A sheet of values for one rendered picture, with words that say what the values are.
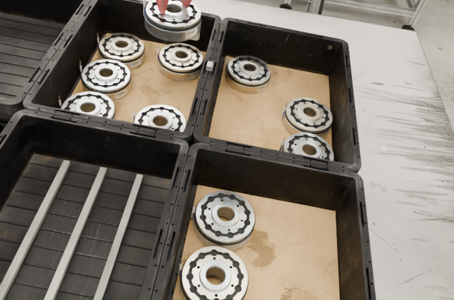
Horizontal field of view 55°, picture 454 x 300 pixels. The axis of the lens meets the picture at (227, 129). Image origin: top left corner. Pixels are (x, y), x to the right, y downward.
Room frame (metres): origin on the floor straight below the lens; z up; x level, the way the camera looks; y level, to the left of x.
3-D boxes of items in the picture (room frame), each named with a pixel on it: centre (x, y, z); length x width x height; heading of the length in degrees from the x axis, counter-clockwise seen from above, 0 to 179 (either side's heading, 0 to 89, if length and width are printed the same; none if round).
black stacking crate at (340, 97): (0.70, -0.09, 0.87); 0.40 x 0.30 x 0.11; 1
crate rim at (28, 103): (0.69, 0.21, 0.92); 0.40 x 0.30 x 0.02; 1
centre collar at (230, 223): (0.41, -0.03, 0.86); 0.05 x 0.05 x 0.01
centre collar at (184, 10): (0.69, 0.14, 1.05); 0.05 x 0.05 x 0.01
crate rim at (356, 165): (0.70, -0.09, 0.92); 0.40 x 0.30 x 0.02; 1
